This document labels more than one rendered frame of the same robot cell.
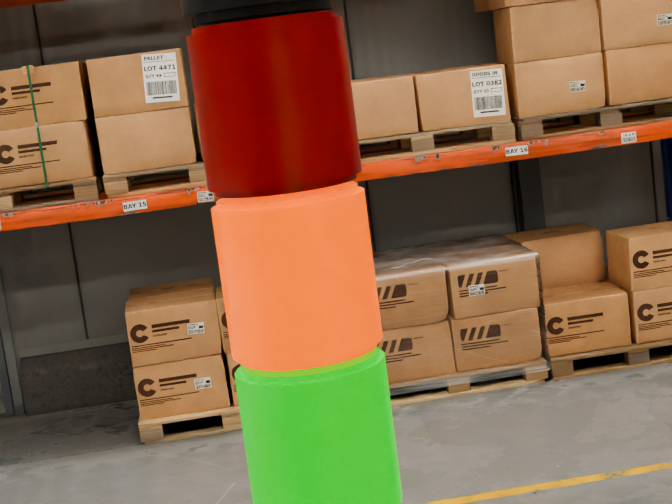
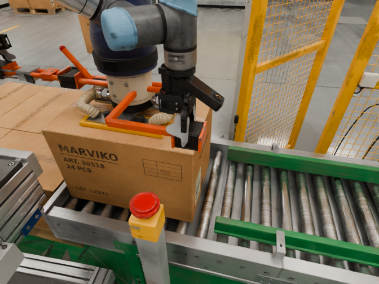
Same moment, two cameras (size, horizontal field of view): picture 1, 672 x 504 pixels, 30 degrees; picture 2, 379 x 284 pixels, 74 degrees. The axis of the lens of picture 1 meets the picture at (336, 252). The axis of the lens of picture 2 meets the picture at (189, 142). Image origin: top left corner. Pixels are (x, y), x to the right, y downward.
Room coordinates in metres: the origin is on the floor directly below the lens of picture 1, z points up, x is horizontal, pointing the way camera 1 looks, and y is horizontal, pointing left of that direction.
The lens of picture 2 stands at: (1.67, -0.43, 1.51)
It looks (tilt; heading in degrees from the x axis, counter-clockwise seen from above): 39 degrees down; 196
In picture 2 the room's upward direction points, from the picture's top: straight up
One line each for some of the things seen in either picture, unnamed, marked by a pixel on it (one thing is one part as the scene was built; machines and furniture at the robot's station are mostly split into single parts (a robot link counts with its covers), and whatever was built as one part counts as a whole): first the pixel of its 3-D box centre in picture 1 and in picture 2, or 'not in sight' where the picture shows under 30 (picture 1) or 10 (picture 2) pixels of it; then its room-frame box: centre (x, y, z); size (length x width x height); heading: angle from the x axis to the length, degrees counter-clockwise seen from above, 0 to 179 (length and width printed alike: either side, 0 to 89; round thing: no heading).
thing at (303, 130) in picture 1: (275, 104); not in sight; (0.40, 0.01, 2.30); 0.05 x 0.05 x 0.05
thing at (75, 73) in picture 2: not in sight; (74, 77); (0.88, -1.14, 1.08); 0.10 x 0.08 x 0.06; 2
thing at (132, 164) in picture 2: not in sight; (140, 149); (0.87, -0.89, 0.75); 0.60 x 0.40 x 0.40; 92
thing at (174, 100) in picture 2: not in sight; (178, 88); (1.13, -0.61, 1.22); 0.09 x 0.08 x 0.12; 92
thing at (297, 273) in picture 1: (297, 272); not in sight; (0.40, 0.01, 2.24); 0.05 x 0.05 x 0.05
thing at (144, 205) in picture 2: not in sight; (145, 207); (1.35, -0.63, 1.02); 0.07 x 0.07 x 0.04
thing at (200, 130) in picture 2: not in sight; (189, 134); (1.12, -0.58, 1.08); 0.09 x 0.08 x 0.05; 2
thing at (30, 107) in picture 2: not in sight; (35, 143); (0.61, -1.91, 0.34); 1.20 x 1.00 x 0.40; 92
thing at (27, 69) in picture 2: not in sight; (29, 73); (0.89, -1.35, 1.07); 0.07 x 0.07 x 0.04; 2
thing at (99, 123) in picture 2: not in sight; (124, 120); (0.97, -0.89, 0.97); 0.34 x 0.10 x 0.05; 92
